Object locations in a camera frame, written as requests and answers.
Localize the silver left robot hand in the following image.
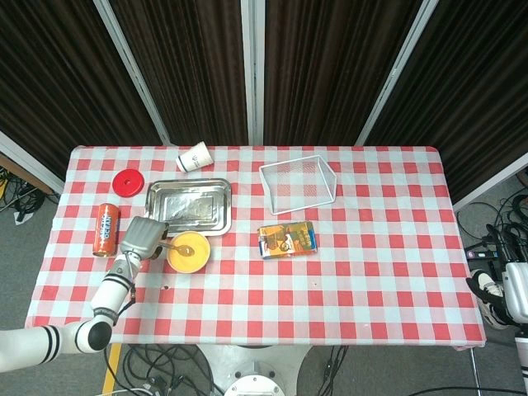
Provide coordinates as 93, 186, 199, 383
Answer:
119, 216, 170, 261

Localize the metal spoon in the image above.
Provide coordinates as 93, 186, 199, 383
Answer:
158, 242, 197, 257

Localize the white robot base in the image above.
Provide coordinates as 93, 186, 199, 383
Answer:
197, 344, 314, 396

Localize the beige bowl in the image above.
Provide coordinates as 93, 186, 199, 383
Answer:
166, 230, 212, 274

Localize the orange drink can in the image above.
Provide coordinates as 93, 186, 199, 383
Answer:
92, 202, 121, 259

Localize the stainless steel tray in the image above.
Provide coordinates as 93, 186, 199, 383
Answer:
144, 177, 233, 238

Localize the red round lid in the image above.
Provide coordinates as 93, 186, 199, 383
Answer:
112, 168, 144, 198

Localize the white paper cup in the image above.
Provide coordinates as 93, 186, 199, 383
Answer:
175, 141, 215, 174

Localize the colourful printed carton pack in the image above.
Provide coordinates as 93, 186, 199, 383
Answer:
257, 221, 318, 260

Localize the dark ribbed partition panel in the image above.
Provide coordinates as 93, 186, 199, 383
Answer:
365, 0, 528, 203
111, 0, 249, 146
0, 0, 164, 182
263, 0, 416, 146

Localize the red white checked tablecloth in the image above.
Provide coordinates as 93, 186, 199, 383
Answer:
24, 144, 488, 351

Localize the black power strip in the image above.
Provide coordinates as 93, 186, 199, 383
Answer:
464, 247, 502, 261

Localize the black and white shoe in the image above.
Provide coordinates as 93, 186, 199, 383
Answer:
465, 268, 512, 330

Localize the black cable tangle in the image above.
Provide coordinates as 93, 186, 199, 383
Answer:
0, 164, 59, 224
457, 193, 528, 265
123, 344, 218, 396

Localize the white partition base rail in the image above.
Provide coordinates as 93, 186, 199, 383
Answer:
452, 152, 528, 212
0, 130, 65, 195

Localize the white wire mesh basket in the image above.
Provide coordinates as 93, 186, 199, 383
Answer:
258, 154, 337, 216

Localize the white partition frame post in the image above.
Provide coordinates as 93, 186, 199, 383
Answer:
240, 0, 266, 146
92, 0, 172, 146
355, 0, 439, 146

